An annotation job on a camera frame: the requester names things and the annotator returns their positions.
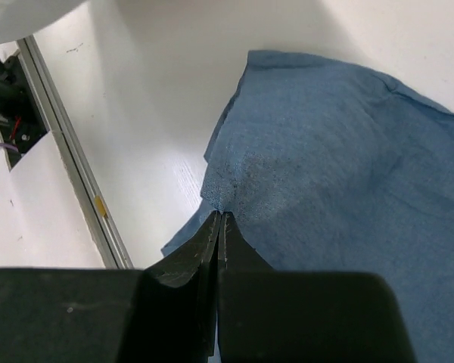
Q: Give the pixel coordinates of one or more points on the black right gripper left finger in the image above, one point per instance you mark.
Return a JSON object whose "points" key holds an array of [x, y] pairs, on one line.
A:
{"points": [[179, 299]]}

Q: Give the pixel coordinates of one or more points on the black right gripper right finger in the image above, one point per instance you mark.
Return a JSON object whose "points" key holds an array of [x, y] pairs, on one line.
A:
{"points": [[248, 307]]}

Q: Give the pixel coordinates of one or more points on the blue fabric pillowcase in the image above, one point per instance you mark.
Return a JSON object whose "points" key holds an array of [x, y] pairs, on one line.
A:
{"points": [[327, 165]]}

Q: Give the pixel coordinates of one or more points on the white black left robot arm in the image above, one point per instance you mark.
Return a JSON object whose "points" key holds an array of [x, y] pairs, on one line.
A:
{"points": [[11, 97]]}

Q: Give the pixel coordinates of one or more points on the aluminium mounting rail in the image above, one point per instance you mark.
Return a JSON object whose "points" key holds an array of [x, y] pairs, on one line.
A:
{"points": [[48, 101]]}

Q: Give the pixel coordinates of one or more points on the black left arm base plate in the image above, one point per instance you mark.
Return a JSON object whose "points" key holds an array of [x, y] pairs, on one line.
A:
{"points": [[21, 124]]}

